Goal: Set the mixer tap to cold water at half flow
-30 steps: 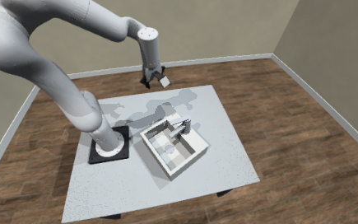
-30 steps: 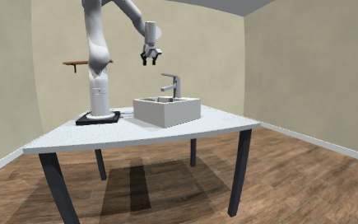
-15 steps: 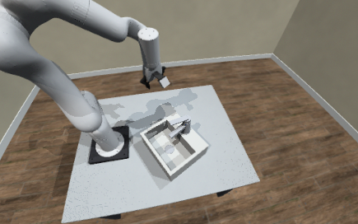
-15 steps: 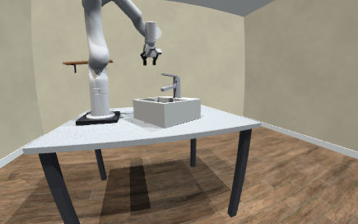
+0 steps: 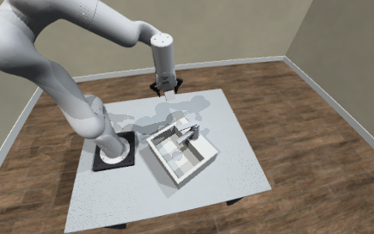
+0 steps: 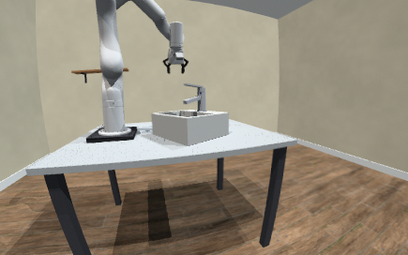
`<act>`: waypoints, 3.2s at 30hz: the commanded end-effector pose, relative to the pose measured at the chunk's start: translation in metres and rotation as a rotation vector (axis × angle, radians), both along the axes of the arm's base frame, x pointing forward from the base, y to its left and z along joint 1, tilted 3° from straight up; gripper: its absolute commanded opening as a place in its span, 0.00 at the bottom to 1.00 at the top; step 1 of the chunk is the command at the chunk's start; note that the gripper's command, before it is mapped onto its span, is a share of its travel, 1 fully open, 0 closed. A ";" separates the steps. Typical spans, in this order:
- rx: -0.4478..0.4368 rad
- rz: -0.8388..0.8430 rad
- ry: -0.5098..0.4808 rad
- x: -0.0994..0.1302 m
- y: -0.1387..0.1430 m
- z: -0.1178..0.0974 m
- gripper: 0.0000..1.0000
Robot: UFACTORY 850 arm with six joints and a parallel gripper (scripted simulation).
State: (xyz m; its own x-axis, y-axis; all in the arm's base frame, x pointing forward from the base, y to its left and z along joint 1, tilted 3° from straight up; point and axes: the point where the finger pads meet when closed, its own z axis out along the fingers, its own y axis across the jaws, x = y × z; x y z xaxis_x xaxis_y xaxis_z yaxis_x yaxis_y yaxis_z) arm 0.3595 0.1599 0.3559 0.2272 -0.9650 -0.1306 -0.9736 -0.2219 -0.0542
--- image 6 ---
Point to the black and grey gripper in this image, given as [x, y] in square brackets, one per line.
[173, 61]

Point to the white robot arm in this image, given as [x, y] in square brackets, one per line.
[111, 62]

